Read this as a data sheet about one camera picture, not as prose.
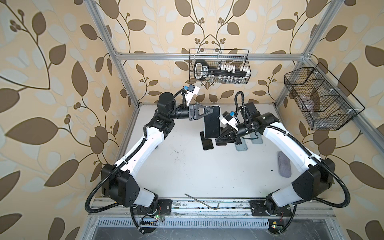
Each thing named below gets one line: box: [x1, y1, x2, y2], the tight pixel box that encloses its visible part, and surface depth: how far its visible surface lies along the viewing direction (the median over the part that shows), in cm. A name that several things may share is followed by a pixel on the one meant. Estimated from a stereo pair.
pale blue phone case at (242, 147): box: [235, 139, 248, 152], surface depth 98 cm
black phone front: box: [204, 106, 221, 139], surface depth 64 cm
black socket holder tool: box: [193, 59, 249, 81], surface depth 85 cm
